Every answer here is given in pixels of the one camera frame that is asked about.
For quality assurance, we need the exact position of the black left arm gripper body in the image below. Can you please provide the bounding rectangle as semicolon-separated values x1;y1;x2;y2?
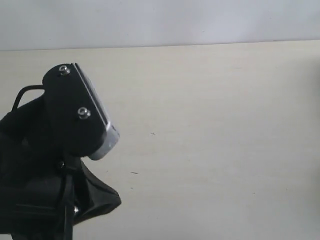
0;97;85;240

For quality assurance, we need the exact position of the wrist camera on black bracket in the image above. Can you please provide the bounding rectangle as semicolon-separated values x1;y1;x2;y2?
42;62;120;161

